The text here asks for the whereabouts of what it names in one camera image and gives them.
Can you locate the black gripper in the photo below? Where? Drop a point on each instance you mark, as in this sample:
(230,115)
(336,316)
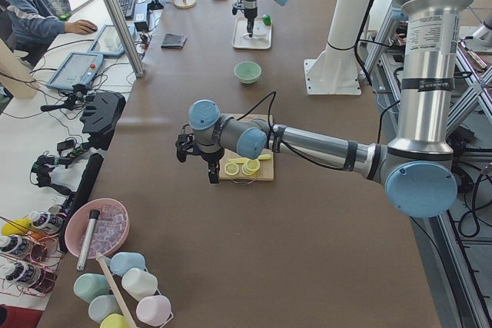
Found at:
(250,14)
(210,157)

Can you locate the yellow plastic knife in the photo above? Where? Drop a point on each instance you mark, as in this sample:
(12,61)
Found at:
(241,160)

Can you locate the white cup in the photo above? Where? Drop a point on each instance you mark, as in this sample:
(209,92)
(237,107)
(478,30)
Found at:
(139,283)

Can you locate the pale blue grey cup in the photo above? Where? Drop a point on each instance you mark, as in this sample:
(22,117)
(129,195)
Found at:
(103,306)

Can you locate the green lime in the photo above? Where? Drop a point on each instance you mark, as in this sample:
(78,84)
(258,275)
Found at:
(266,19)

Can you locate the cream rabbit tray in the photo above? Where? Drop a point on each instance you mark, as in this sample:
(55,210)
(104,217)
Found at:
(240,27)

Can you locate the black long bar device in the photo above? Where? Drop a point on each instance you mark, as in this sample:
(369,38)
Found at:
(81,195)

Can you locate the bamboo cutting board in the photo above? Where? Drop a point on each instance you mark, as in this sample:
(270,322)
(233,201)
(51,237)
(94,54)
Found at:
(265,173)

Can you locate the person in blue hoodie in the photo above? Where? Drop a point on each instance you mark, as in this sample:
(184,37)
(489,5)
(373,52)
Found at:
(37,23)

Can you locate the pink bowl with cubes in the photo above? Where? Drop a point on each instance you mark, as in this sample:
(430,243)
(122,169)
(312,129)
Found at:
(110,232)

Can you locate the light green bowl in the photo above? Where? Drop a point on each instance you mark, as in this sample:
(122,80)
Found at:
(247,72)

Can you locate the light blue cup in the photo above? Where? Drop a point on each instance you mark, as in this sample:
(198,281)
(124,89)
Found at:
(122,262)

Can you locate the yellow cup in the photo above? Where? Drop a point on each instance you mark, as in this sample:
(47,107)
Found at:
(114,320)

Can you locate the lemon slice near handle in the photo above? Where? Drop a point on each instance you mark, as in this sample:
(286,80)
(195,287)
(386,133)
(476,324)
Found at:
(231,169)

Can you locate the pink cup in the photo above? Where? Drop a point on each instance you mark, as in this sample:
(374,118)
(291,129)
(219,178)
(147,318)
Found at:
(154,310)

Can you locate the blue teach pendant near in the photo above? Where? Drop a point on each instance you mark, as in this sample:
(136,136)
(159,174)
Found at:
(77,68)

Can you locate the black bracket device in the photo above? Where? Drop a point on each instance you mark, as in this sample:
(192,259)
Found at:
(101,114)

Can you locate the aluminium frame post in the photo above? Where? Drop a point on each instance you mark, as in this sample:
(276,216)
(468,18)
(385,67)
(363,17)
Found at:
(126,39)

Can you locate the grey folded cloth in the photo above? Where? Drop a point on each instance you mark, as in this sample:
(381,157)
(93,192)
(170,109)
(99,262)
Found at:
(173,41)

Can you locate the mint green cup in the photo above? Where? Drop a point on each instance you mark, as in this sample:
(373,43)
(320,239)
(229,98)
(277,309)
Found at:
(88,286)

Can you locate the blue teach pendant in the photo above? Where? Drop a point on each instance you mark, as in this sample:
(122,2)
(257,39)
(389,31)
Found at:
(107,43)
(77,68)

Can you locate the copper wire bottle rack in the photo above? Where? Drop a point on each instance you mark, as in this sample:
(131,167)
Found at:
(29,259)

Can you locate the stacked lemon slices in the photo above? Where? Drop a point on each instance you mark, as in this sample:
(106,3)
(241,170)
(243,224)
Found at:
(250,167)

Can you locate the metal tube black cap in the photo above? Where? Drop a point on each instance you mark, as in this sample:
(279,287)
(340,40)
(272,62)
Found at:
(83,256)

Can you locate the blue teach pendant far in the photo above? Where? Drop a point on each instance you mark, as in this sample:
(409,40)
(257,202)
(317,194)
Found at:
(107,43)

